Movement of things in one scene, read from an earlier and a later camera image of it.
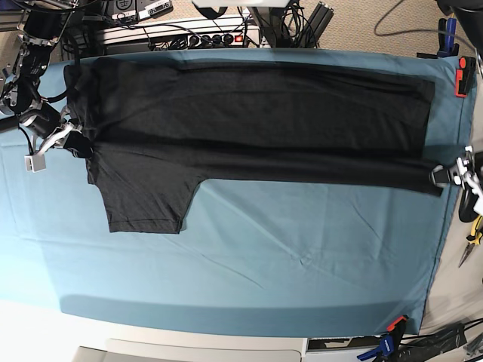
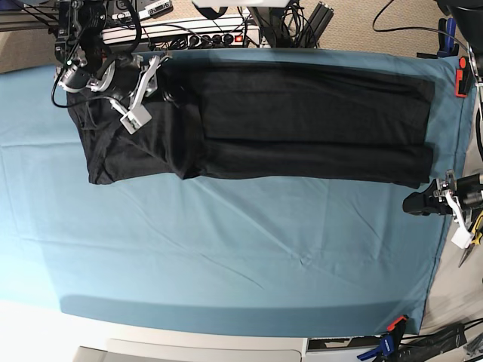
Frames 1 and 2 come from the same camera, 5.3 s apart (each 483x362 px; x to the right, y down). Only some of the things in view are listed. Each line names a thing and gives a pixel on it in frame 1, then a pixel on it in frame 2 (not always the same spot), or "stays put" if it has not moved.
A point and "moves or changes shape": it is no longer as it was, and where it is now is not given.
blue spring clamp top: [447, 32] stays put
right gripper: [441, 176] to [466, 191]
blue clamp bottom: [386, 347] stays put
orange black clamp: [465, 76] stays put
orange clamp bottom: [398, 328] stays put
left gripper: [45, 122] to [136, 77]
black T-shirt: [157, 130] moves or changes shape
